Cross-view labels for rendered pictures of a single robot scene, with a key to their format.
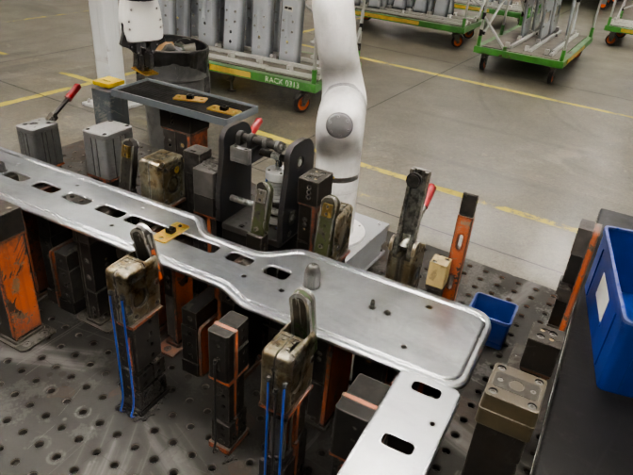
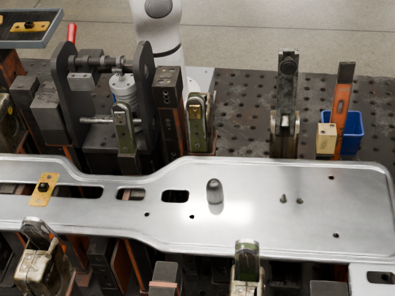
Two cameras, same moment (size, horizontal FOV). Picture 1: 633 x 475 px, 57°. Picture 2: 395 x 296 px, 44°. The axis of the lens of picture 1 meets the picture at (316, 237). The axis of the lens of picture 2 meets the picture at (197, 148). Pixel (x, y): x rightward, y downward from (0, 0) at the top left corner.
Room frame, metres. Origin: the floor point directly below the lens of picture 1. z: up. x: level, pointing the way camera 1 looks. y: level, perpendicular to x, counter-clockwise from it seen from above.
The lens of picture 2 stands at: (0.37, 0.16, 1.72)
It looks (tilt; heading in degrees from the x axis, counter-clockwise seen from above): 46 degrees down; 346
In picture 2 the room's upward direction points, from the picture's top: 7 degrees counter-clockwise
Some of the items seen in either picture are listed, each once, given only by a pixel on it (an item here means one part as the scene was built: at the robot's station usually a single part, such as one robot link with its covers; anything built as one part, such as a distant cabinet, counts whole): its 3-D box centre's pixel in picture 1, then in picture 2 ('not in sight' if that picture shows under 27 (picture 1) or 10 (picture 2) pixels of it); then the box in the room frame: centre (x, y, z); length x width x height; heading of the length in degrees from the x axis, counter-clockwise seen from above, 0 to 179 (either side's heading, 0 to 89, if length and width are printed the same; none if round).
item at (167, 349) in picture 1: (179, 289); (68, 228); (1.08, 0.30, 0.84); 0.13 x 0.05 x 0.29; 154
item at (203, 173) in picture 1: (215, 235); (73, 154); (1.26, 0.25, 0.89); 0.13 x 0.11 x 0.38; 154
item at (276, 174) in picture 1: (262, 230); (122, 137); (1.21, 0.13, 0.94); 0.18 x 0.13 x 0.49; 64
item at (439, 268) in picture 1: (425, 335); (318, 189); (0.94, -0.24, 0.88); 0.04 x 0.04 x 0.36; 64
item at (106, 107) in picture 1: (117, 161); not in sight; (1.58, 0.60, 0.92); 0.08 x 0.08 x 0.44; 64
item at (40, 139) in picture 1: (47, 184); not in sight; (1.48, 0.77, 0.88); 0.11 x 0.10 x 0.36; 154
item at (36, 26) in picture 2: (224, 108); (29, 25); (1.41, 0.25, 1.17); 0.08 x 0.04 x 0.01; 67
